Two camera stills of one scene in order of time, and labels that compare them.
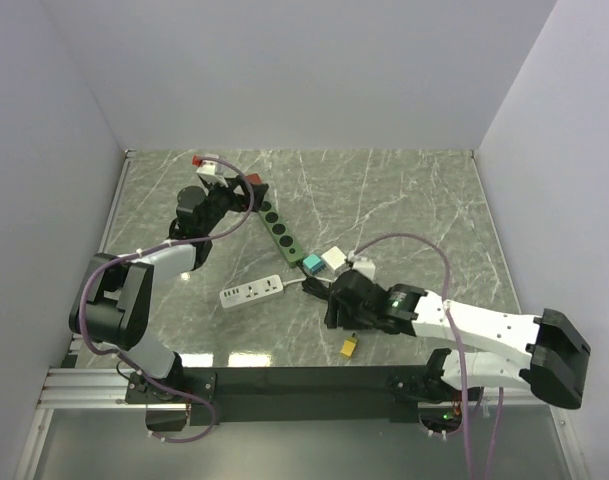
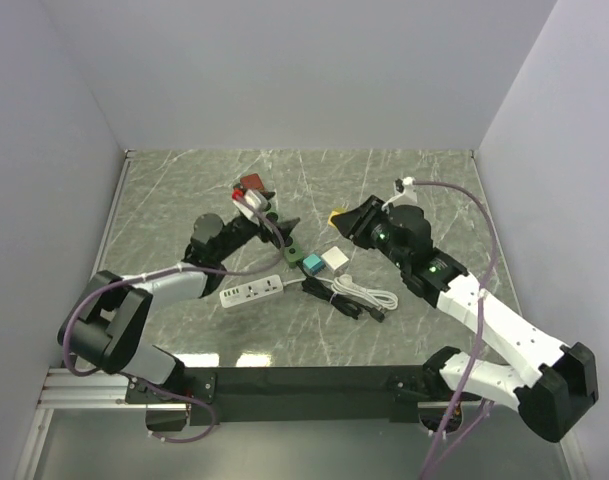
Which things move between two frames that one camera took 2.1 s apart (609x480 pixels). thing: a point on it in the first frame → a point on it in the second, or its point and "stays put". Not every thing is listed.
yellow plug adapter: x=348 y=346 → x=336 y=211
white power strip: x=251 y=290 stays put
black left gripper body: x=222 y=198 → x=239 y=234
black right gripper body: x=348 y=318 → x=378 y=236
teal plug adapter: x=314 y=264 stays put
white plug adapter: x=334 y=258 stays put
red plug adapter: x=254 y=179 stays put
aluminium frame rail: x=109 y=387 stays put
